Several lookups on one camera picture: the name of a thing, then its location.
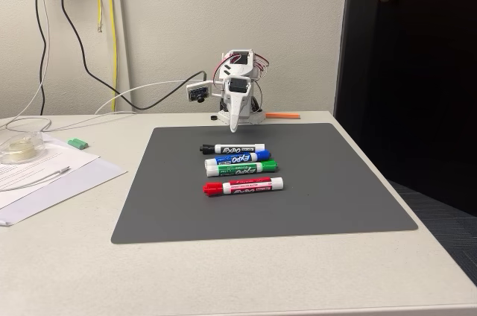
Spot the long yellow cable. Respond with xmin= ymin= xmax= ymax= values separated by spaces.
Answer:
xmin=107 ymin=0 xmax=119 ymax=113

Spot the white black gripper camera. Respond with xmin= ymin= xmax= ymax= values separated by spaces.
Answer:
xmin=186 ymin=80 xmax=213 ymax=105

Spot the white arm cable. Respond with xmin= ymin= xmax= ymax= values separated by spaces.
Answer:
xmin=94 ymin=80 xmax=193 ymax=116

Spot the clear tape dispenser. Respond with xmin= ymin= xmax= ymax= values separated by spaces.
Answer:
xmin=0 ymin=130 xmax=48 ymax=165

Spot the dark wooden door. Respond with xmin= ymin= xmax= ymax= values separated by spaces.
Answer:
xmin=332 ymin=0 xmax=477 ymax=217

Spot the blue Expo marker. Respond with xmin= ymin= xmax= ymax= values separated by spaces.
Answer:
xmin=204 ymin=149 xmax=272 ymax=167

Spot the green Expo marker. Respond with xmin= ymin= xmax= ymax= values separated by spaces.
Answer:
xmin=206 ymin=159 xmax=279 ymax=178

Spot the thin black hanging cable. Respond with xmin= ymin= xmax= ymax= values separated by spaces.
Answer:
xmin=31 ymin=0 xmax=51 ymax=116

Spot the white cable with plug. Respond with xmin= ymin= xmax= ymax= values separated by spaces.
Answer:
xmin=0 ymin=165 xmax=72 ymax=192

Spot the red Expo marker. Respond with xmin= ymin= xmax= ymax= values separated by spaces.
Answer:
xmin=202 ymin=177 xmax=285 ymax=198

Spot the blank white paper sheet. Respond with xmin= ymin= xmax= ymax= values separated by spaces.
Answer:
xmin=0 ymin=158 xmax=129 ymax=227

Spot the black Expo marker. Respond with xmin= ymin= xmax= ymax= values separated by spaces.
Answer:
xmin=199 ymin=142 xmax=266 ymax=156

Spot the black camera cable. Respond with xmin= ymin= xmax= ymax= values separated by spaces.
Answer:
xmin=59 ymin=0 xmax=209 ymax=112

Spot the thin grey hanging cable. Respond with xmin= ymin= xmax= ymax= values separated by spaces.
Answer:
xmin=0 ymin=0 xmax=52 ymax=134

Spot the grey rubber mat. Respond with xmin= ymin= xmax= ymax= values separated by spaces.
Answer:
xmin=110 ymin=122 xmax=420 ymax=245

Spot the printed white paper sheet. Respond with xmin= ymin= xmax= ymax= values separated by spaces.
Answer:
xmin=0 ymin=132 xmax=102 ymax=193

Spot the green small block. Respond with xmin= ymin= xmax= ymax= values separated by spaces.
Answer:
xmin=66 ymin=137 xmax=90 ymax=151

